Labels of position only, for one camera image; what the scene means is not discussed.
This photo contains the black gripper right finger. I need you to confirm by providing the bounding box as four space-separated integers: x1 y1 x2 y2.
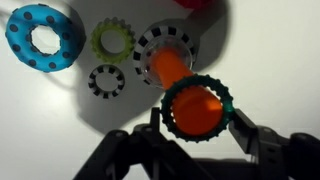
228 108 260 164

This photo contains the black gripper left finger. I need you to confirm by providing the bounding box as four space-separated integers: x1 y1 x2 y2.
149 107 165 135

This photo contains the dark green ridged ring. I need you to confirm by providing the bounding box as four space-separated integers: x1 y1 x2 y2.
160 74 235 143

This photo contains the orange rod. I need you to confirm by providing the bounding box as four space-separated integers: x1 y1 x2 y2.
148 47 224 136

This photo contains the black white striped rod base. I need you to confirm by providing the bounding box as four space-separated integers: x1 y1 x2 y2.
132 25 198 88

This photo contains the small black white striped ring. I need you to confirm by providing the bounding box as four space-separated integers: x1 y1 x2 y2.
87 64 126 100

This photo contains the lime green toothed ring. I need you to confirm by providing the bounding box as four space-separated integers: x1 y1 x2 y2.
90 17 137 65

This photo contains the red knobbly ring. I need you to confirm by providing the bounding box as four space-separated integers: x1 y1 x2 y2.
173 0 213 9

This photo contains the blue ring with dark dots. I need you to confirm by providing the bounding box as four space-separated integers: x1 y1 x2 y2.
4 3 83 74

